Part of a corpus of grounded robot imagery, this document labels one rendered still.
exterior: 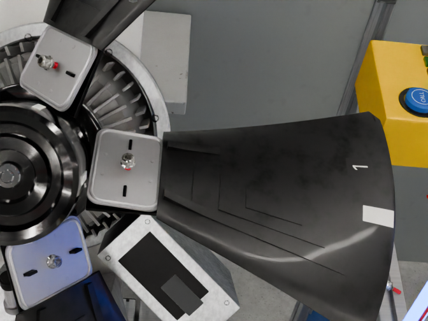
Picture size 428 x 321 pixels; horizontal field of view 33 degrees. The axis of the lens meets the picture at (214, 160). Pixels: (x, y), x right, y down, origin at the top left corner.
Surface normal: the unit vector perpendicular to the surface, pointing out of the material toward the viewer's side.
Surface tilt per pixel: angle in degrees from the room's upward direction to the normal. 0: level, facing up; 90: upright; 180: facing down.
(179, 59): 0
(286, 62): 90
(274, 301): 0
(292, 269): 22
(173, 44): 0
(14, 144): 56
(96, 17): 39
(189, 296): 50
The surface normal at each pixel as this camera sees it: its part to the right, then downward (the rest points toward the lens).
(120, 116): 0.14, 0.12
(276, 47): -0.01, 0.75
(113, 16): -0.49, -0.28
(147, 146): 0.22, -0.64
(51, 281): 0.79, -0.07
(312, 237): 0.26, -0.40
